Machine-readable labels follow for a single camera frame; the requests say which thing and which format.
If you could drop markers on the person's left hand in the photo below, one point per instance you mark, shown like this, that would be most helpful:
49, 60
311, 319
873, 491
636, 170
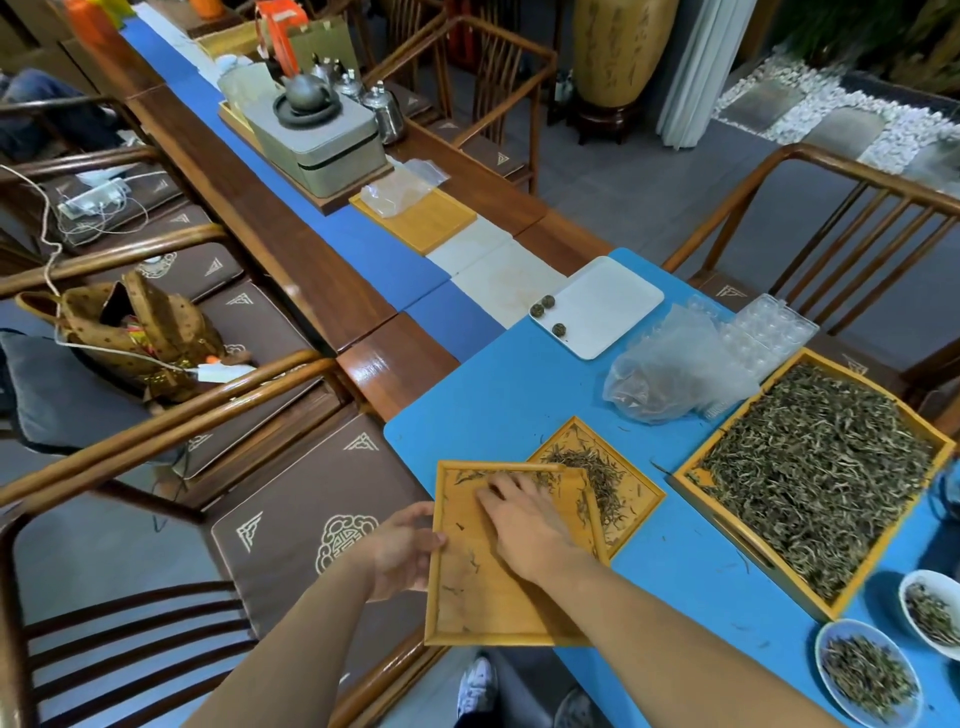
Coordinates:
394, 555

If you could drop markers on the person's right hand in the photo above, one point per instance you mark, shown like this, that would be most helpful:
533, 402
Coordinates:
536, 536

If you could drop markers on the person's right thumb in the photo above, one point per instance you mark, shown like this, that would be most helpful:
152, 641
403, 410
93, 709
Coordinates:
491, 510

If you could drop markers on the person's left thumb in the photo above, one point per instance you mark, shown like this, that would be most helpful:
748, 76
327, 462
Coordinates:
416, 512

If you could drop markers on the rectangular bamboo tray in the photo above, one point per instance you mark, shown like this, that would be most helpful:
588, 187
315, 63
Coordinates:
480, 600

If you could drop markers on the person's left forearm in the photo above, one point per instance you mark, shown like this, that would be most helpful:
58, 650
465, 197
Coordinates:
285, 652

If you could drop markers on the person's right forearm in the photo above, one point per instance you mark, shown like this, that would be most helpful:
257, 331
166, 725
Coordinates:
660, 660

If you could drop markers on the brown patterned seat cushion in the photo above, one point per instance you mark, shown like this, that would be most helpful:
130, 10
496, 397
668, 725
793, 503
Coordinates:
255, 322
195, 270
142, 195
315, 540

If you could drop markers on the loose tea leaves small heap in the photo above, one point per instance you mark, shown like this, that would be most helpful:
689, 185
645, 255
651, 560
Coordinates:
600, 469

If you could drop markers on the blue table mat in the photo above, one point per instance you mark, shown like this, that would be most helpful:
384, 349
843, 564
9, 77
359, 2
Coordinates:
495, 390

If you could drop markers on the small square bamboo tray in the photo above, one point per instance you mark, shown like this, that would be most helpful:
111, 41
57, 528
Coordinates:
634, 495

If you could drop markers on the person's white left shoe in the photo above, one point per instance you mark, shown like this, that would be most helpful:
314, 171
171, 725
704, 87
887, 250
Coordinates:
478, 686

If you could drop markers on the person's grey right shoe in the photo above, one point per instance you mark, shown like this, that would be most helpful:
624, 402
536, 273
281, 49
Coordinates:
576, 711

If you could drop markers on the crumpled clear plastic bag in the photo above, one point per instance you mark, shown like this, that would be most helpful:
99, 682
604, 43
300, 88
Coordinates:
671, 371

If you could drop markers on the white rectangular plastic tray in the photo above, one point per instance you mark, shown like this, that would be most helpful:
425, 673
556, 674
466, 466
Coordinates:
607, 307

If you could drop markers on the white cloth mat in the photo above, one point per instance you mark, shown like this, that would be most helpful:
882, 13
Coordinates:
495, 274

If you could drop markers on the long blue table runner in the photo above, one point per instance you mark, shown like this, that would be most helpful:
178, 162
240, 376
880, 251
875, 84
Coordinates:
360, 247

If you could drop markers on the wooden armchair with slat back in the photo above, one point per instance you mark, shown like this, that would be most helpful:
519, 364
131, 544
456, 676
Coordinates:
825, 161
97, 259
150, 427
517, 45

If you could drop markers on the yellow slatted bamboo tray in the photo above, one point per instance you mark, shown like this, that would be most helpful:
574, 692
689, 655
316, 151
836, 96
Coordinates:
427, 225

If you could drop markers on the large deep bamboo box tray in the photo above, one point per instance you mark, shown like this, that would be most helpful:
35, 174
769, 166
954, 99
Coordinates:
787, 585

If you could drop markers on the brown dotted handbag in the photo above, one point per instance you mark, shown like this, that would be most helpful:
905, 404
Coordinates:
165, 330

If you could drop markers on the small clear zip bags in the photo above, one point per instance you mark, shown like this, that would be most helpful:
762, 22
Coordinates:
397, 187

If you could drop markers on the large pile of tea leaves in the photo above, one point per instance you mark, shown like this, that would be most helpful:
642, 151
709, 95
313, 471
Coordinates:
817, 469

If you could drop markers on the clear plastic mould tray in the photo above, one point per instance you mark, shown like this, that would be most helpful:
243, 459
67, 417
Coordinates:
772, 330

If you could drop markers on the brown seat cushion dark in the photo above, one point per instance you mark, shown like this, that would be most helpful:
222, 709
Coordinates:
487, 150

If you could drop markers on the dark grey pillow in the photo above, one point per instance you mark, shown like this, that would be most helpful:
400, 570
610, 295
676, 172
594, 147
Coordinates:
67, 397

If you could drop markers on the grey tea tray box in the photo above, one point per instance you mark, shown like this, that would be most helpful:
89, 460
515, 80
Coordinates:
322, 154

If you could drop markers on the white bowl with blue rim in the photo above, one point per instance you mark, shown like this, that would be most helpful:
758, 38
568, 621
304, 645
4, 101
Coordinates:
829, 675

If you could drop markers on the dark wooden vase stand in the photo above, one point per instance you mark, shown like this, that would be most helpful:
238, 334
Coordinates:
604, 120

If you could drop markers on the tea leaves in rimmed bowl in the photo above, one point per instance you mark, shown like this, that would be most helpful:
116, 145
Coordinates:
866, 671

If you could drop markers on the dark round teapot saucer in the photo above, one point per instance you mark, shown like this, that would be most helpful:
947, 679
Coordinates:
289, 116

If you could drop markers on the small silver metal pot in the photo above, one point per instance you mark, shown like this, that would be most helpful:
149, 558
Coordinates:
349, 84
324, 69

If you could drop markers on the dark clay teapot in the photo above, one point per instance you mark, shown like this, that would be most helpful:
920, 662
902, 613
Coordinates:
307, 91

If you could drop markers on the white porcelain bowl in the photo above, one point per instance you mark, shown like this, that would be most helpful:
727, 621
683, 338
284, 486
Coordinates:
926, 581

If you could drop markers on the white power strip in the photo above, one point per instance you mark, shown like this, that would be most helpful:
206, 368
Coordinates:
94, 199

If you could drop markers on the tea leaves in porcelain bowl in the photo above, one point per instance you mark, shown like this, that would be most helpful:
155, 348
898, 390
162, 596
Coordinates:
934, 613

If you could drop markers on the clear glass pitcher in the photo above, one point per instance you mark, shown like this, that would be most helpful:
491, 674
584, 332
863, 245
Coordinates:
244, 86

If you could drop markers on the olive green box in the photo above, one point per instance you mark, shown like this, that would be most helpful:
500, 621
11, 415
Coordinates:
330, 41

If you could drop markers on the large yellow ceramic vase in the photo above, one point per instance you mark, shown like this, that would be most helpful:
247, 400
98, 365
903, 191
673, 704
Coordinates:
622, 49

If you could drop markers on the white curtain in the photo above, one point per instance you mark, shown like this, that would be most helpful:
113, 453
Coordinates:
701, 67

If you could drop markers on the white pebble bed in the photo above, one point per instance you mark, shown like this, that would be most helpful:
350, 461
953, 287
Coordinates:
885, 139

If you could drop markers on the orange cup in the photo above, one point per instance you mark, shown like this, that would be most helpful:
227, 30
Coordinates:
207, 7

